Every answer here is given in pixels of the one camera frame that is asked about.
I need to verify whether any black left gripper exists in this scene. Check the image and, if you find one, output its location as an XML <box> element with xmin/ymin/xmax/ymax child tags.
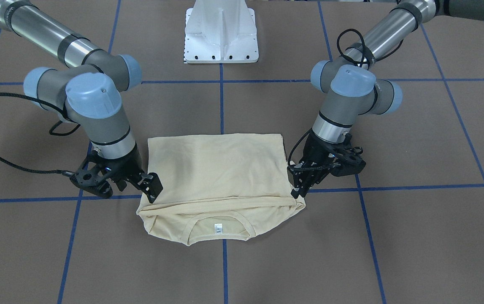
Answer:
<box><xmin>288</xmin><ymin>130</ymin><xmax>352</xmax><ymax>199</ymax></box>

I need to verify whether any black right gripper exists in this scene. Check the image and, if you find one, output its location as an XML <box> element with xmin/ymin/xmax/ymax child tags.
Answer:
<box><xmin>92</xmin><ymin>146</ymin><xmax>163</xmax><ymax>204</ymax></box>

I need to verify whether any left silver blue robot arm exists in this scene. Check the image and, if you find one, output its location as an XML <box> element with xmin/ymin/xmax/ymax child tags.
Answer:
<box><xmin>288</xmin><ymin>0</ymin><xmax>484</xmax><ymax>198</ymax></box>

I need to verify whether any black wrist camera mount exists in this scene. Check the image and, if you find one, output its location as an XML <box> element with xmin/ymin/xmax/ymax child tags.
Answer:
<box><xmin>330</xmin><ymin>144</ymin><xmax>366</xmax><ymax>177</ymax></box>
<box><xmin>69</xmin><ymin>150</ymin><xmax>113</xmax><ymax>199</ymax></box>

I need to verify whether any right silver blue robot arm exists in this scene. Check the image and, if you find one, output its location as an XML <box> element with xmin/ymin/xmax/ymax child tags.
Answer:
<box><xmin>0</xmin><ymin>0</ymin><xmax>163</xmax><ymax>203</ymax></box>

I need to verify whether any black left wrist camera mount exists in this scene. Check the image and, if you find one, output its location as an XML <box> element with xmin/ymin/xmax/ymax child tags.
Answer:
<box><xmin>330</xmin><ymin>144</ymin><xmax>366</xmax><ymax>177</ymax></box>

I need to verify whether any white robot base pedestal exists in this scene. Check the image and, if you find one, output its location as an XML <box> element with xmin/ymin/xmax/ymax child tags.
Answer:
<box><xmin>184</xmin><ymin>0</ymin><xmax>259</xmax><ymax>64</ymax></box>

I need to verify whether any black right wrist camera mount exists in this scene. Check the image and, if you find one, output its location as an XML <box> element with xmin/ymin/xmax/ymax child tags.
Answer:
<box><xmin>69</xmin><ymin>150</ymin><xmax>113</xmax><ymax>199</ymax></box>

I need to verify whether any beige long sleeve shirt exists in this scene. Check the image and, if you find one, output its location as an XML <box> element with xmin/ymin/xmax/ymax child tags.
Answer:
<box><xmin>136</xmin><ymin>133</ymin><xmax>306</xmax><ymax>246</ymax></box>

